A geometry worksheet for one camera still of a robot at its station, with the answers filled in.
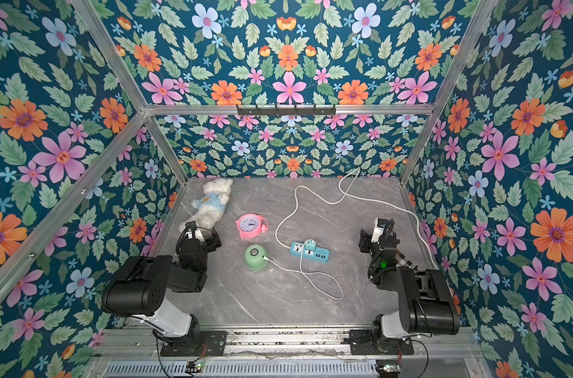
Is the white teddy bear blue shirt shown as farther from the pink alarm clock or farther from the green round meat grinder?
the green round meat grinder

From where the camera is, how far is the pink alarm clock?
3.28 ft

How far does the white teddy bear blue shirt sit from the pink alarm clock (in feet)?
0.30

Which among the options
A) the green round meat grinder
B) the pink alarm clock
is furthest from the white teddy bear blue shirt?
the green round meat grinder

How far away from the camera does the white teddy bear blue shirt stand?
3.17 feet
